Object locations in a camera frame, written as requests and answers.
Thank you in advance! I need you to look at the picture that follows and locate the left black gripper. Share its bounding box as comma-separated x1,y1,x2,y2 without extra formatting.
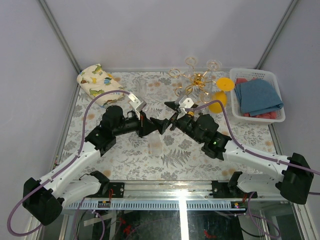
114,110,158,139

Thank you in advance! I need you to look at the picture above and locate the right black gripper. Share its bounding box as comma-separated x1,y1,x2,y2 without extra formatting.
150,101,204,144

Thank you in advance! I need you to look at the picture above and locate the gold wine glass rack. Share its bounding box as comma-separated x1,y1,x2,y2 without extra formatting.
168,68,208,105

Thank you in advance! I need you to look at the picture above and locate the short clear wine glass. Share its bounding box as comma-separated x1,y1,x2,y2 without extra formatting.
184,56,198,78

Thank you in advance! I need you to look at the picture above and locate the yellow plastic goblet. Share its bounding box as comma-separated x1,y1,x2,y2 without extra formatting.
208,77,235,114

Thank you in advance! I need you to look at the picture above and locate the slim clear champagne flute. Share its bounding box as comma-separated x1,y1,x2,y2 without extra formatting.
204,59,222,93

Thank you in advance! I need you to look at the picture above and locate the tall clear flute glass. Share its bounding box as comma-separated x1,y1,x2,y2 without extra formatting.
148,133,163,156

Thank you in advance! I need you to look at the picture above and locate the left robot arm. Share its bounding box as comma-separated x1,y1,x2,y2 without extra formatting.
22,105,157,226

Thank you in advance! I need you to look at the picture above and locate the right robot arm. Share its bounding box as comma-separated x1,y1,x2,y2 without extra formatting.
151,101,315,205

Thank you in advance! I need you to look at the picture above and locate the plain clear flute glass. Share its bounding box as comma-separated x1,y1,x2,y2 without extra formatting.
135,78,147,97

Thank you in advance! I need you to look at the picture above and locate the floral table mat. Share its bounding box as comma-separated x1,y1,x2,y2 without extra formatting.
56,71,286,181

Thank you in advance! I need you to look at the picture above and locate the dinosaur print cloth bag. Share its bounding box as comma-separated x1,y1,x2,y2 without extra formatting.
76,63,125,107

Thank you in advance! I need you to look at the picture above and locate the blue folded cloth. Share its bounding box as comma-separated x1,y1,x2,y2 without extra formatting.
234,78,285,117

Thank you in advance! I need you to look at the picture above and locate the red cloth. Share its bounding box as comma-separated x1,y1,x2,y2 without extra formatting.
234,77,279,120

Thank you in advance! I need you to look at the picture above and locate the white plastic basket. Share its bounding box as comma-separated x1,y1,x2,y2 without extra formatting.
229,68,286,125

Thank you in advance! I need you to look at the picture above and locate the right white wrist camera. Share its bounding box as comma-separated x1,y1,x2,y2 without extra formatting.
174,95,194,114

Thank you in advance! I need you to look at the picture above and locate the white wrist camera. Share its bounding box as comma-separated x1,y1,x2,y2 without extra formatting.
174,95,194,114
128,92,147,120

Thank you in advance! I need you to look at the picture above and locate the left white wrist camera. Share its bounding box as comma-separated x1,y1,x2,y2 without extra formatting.
128,92,147,120

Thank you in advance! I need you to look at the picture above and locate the aluminium front rail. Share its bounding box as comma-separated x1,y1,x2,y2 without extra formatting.
37,179,307,211

